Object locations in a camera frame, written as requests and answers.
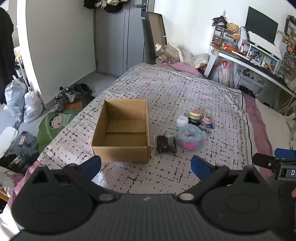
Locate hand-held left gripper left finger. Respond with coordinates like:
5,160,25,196
26,155,121,204

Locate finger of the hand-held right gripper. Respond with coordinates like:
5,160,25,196
274,148,296,159
253,153,278,168

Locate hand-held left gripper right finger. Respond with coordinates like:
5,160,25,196
177,155,269,203

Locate brown cardboard box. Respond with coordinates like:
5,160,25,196
92,99,151,164

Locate dark grey cloth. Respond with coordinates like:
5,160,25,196
157,135,177,153

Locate blue tissue pack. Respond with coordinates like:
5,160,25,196
200,116,214,133

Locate cream duvet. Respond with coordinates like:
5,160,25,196
254,99,293,163

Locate green cartoon rug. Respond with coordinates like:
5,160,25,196
37,108,82,154

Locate grey sneaker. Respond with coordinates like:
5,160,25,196
60,87,78,102
54,91,67,111

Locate white black patterned bedspread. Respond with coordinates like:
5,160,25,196
37,63,258,195

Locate dark slipper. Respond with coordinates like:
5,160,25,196
73,83,92,94

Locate pink printed cloth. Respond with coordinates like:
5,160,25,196
0,165,31,204

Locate white flat board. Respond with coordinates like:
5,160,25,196
0,127,18,156

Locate white desk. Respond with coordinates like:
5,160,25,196
203,44,296,98

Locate snack bags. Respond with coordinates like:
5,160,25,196
211,60,233,85

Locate grey plastic bag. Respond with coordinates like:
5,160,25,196
5,76,28,121

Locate white monitor riser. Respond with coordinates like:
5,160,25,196
242,39,283,68

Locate white pillow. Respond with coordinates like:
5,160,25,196
182,50,210,69

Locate clear plastic bag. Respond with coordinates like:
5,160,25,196
165,42,184,62

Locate white keyboard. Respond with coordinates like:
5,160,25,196
247,31,276,49

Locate white storage rack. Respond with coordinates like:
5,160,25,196
13,46,30,90

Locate clear plastic jar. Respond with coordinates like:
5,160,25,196
154,43,167,56

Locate grey door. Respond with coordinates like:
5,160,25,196
94,0,152,77

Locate clear drawer organizer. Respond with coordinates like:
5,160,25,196
211,24,240,46

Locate black monitor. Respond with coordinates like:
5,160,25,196
245,6,279,45

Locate wicker basket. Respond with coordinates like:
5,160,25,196
226,22,239,33

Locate black hanging coat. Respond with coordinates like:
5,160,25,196
0,7,17,105

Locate black framed board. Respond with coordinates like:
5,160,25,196
142,11,167,65

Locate black bag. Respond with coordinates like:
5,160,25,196
212,15,228,26

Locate hanging clothes pile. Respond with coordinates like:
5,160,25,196
84,0,123,13

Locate cluttered wall shelf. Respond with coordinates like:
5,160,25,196
279,15,296,82

